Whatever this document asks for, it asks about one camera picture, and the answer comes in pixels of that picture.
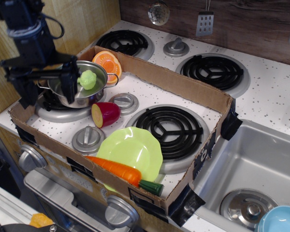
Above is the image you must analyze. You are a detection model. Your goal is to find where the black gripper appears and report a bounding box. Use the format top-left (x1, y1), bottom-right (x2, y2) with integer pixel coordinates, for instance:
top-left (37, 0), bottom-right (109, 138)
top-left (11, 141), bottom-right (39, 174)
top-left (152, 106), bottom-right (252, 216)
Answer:
top-left (0, 26), bottom-right (80, 109)

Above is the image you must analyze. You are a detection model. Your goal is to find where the green toy broccoli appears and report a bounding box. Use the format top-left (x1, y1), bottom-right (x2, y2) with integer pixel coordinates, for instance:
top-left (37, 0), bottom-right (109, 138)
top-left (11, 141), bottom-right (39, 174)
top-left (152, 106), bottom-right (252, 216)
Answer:
top-left (77, 70), bottom-right (97, 90)

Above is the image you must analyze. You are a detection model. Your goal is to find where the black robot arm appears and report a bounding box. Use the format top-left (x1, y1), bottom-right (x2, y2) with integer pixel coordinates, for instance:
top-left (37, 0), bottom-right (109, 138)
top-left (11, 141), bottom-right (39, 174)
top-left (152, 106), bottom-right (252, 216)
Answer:
top-left (0, 0), bottom-right (80, 108)

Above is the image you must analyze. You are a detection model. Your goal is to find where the silver steel pot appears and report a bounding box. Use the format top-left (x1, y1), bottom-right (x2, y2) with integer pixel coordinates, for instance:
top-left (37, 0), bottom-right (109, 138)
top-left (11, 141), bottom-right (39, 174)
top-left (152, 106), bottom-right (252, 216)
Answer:
top-left (45, 60), bottom-right (119, 109)

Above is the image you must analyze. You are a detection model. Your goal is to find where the orange toy citrus half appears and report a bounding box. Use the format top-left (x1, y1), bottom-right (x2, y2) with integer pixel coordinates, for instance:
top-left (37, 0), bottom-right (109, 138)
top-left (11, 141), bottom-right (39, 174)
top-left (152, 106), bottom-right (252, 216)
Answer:
top-left (92, 51), bottom-right (122, 84)

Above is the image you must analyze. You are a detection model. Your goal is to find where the red toy onion half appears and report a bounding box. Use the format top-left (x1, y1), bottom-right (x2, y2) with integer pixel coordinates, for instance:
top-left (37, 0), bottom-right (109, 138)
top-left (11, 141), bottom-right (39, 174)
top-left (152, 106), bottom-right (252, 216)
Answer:
top-left (91, 102), bottom-right (121, 128)

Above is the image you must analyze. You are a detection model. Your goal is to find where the silver stove knob front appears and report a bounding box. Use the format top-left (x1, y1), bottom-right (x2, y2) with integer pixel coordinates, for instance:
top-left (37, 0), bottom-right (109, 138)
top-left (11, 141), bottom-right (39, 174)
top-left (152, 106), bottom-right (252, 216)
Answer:
top-left (72, 126), bottom-right (106, 155)

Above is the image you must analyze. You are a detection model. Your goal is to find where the silver stove knob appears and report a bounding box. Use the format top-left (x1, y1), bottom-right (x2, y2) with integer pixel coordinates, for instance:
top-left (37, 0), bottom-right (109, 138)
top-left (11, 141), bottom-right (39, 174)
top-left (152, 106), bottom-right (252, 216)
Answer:
top-left (109, 93), bottom-right (139, 116)
top-left (163, 38), bottom-right (189, 57)
top-left (72, 126), bottom-right (106, 155)

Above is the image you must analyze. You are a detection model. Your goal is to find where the brown cardboard fence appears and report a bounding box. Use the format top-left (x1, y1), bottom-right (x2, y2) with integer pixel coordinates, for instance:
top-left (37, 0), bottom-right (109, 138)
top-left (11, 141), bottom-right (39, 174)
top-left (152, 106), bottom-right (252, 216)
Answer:
top-left (8, 45), bottom-right (244, 227)

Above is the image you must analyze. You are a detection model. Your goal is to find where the silver oven knob left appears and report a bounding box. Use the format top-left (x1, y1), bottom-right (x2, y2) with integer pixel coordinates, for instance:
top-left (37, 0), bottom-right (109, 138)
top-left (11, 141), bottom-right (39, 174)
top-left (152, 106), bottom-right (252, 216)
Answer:
top-left (18, 144), bottom-right (47, 172)

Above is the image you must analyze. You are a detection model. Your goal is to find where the silver oven knob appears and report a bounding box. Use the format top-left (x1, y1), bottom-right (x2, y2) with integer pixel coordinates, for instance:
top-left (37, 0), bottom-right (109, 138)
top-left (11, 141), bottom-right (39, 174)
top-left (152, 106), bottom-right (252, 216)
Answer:
top-left (18, 144), bottom-right (47, 172)
top-left (104, 195), bottom-right (139, 228)

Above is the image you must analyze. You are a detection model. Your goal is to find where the silver stove knob centre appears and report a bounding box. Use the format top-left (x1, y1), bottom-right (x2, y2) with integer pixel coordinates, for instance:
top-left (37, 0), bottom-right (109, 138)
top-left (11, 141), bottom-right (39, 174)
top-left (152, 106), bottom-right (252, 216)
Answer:
top-left (109, 93), bottom-right (139, 116)

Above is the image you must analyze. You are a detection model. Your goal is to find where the back left black burner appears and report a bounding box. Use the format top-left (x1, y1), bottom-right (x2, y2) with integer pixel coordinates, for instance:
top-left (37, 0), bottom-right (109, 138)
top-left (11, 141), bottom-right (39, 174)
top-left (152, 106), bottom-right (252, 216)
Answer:
top-left (92, 30), bottom-right (155, 61)

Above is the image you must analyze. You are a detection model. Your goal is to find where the light green plastic plate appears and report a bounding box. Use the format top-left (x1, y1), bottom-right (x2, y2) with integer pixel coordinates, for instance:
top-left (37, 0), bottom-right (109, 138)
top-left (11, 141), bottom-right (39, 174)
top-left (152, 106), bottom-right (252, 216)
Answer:
top-left (96, 127), bottom-right (163, 182)

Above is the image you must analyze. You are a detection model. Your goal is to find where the orange toy carrot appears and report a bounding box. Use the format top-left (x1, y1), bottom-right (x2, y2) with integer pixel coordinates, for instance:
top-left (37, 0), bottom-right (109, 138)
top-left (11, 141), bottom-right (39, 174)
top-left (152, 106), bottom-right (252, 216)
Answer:
top-left (85, 156), bottom-right (164, 196)

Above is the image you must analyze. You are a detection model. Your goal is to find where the silver stove knob back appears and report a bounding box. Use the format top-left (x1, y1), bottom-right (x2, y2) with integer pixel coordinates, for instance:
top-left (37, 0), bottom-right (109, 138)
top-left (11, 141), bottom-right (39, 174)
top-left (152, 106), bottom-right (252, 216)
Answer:
top-left (163, 38), bottom-right (189, 57)

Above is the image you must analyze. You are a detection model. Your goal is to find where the yellow toy piece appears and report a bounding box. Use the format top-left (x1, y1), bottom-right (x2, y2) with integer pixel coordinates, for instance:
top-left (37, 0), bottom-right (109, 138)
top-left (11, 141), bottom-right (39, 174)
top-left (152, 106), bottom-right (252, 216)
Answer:
top-left (29, 213), bottom-right (54, 228)

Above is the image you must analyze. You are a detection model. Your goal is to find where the front right black burner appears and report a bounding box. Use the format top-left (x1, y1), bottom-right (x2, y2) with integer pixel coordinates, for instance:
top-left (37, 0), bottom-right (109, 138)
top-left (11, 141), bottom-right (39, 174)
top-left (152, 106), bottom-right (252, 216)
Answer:
top-left (126, 104), bottom-right (210, 174)

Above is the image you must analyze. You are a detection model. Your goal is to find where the silver oven knob right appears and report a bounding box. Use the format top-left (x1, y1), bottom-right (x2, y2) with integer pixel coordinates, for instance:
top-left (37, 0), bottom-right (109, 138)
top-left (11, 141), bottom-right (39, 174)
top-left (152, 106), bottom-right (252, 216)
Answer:
top-left (104, 195), bottom-right (139, 228)

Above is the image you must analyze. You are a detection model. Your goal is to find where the hanging silver spatula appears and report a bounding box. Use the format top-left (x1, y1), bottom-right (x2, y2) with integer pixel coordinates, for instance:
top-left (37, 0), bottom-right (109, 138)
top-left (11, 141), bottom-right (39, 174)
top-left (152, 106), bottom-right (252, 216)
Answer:
top-left (196, 0), bottom-right (214, 37)

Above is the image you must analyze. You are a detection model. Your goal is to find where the back right black burner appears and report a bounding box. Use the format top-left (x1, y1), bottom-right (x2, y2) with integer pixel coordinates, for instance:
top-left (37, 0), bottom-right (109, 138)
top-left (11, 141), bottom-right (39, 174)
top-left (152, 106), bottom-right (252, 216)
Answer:
top-left (175, 53), bottom-right (250, 98)

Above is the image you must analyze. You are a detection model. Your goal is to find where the silver sink basin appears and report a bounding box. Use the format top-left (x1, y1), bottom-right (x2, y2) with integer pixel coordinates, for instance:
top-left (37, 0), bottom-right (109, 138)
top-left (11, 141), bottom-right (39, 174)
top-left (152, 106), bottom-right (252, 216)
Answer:
top-left (194, 120), bottom-right (290, 232)

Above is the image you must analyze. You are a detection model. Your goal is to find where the silver sink drain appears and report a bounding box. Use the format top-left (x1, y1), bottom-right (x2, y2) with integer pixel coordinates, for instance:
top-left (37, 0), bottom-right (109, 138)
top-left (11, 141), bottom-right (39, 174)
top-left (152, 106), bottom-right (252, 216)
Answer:
top-left (219, 188), bottom-right (278, 231)

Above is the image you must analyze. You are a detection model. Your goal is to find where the light blue bowl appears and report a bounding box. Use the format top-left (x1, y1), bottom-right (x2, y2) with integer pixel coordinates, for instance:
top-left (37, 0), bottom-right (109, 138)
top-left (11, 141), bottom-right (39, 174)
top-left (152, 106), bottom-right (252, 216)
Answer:
top-left (254, 206), bottom-right (290, 232)

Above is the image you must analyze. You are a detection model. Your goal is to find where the silver oven door handle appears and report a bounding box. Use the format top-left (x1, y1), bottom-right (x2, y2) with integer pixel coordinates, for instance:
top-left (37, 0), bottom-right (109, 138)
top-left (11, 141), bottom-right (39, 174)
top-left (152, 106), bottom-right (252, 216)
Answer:
top-left (23, 169), bottom-right (133, 232)

